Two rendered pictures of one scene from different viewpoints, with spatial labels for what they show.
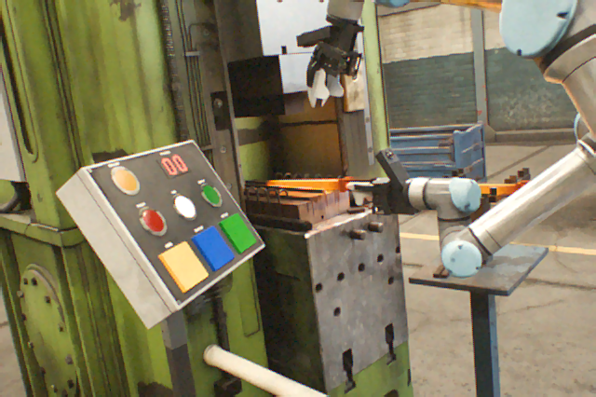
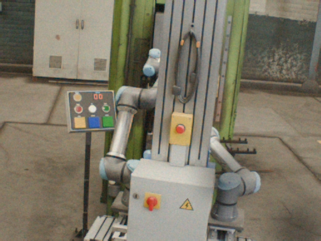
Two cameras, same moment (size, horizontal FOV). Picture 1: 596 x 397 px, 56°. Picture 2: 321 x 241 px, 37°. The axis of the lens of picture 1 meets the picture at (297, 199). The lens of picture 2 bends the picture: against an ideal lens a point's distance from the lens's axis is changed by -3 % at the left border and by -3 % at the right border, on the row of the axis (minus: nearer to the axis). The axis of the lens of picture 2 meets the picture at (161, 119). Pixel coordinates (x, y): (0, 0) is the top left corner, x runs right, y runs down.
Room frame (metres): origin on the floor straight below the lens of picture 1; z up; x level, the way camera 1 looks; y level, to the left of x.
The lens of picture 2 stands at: (-1.12, -2.32, 2.03)
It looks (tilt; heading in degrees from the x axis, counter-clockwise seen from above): 17 degrees down; 41
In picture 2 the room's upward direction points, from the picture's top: 5 degrees clockwise
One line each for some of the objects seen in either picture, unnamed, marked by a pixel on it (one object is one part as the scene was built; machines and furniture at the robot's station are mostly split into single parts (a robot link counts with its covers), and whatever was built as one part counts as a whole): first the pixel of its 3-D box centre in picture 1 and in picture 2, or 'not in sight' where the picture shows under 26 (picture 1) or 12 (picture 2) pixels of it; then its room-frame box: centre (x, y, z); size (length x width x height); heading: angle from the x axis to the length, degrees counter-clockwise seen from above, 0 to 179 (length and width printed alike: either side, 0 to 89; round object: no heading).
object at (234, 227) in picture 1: (237, 234); (107, 121); (1.11, 0.13, 1.01); 0.07 x 0.05 x 0.07; 157
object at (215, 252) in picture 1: (211, 249); (93, 122); (1.02, 0.17, 1.01); 0.07 x 0.05 x 0.07; 157
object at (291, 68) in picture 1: (259, 78); not in sight; (1.66, 0.07, 1.32); 0.42 x 0.20 x 0.10; 42
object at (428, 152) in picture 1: (415, 164); not in sight; (5.52, -1.22, 0.36); 1.20 x 0.80 x 0.72; 54
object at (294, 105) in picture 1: (260, 105); not in sight; (1.71, 0.08, 1.24); 0.30 x 0.07 x 0.06; 42
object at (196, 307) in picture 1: (196, 295); not in sight; (1.35, 0.28, 0.80); 0.06 x 0.03 x 0.14; 132
